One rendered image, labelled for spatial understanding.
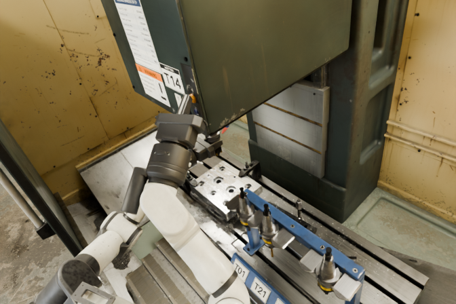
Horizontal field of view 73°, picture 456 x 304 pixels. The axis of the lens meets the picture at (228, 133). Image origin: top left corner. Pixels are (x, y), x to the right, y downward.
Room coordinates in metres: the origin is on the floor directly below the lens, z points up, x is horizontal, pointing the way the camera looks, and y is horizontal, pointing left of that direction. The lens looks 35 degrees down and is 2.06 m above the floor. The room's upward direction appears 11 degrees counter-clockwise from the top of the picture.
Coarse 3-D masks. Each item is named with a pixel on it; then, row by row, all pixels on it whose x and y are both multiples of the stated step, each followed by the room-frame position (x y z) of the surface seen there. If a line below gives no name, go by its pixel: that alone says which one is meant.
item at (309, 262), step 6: (306, 252) 0.52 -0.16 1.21; (312, 252) 0.52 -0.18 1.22; (318, 252) 0.52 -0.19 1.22; (306, 258) 0.51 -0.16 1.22; (312, 258) 0.50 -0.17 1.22; (318, 258) 0.50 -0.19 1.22; (300, 264) 0.49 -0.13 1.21; (306, 264) 0.49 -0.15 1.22; (312, 264) 0.48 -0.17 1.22; (306, 270) 0.47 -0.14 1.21; (312, 270) 0.47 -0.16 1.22
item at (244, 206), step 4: (240, 200) 0.71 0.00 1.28; (244, 200) 0.71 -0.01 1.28; (248, 200) 0.72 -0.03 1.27; (240, 204) 0.71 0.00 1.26; (244, 204) 0.71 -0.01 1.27; (248, 204) 0.71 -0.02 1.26; (240, 208) 0.71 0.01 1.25; (244, 208) 0.70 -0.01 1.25; (248, 208) 0.71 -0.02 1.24; (240, 212) 0.71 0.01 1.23; (244, 212) 0.70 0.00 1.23; (248, 212) 0.70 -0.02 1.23
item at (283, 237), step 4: (284, 228) 0.62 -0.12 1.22; (280, 232) 0.61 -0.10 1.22; (284, 232) 0.61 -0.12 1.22; (288, 232) 0.60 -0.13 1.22; (276, 236) 0.60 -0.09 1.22; (280, 236) 0.59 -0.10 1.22; (284, 236) 0.59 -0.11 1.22; (288, 236) 0.59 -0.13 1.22; (292, 236) 0.59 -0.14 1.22; (272, 240) 0.59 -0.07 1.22; (276, 240) 0.58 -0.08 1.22; (280, 240) 0.58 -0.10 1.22; (284, 240) 0.58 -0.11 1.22; (288, 240) 0.57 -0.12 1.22; (276, 244) 0.57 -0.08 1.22; (280, 244) 0.57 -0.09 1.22; (284, 244) 0.56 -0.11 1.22; (280, 248) 0.56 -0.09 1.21
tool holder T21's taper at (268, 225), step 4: (264, 216) 0.62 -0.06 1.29; (268, 216) 0.62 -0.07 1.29; (272, 216) 0.63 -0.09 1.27; (264, 220) 0.62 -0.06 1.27; (268, 220) 0.62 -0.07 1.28; (272, 220) 0.62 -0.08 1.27; (264, 224) 0.62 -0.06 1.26; (268, 224) 0.61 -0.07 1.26; (272, 224) 0.62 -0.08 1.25; (264, 228) 0.62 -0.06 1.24; (268, 228) 0.61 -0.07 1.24; (272, 228) 0.61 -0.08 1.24; (268, 232) 0.61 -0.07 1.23
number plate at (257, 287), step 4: (256, 280) 0.62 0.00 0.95; (252, 284) 0.61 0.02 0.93; (256, 284) 0.61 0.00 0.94; (260, 284) 0.60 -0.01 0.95; (252, 288) 0.60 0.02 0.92; (256, 288) 0.60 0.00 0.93; (260, 288) 0.59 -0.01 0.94; (264, 288) 0.58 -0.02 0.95; (268, 288) 0.58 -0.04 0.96; (256, 292) 0.59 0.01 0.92; (260, 292) 0.58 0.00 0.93; (264, 292) 0.57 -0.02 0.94; (268, 292) 0.57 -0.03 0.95; (260, 296) 0.57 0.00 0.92; (264, 296) 0.56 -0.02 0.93; (268, 296) 0.56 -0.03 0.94; (264, 300) 0.55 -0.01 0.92
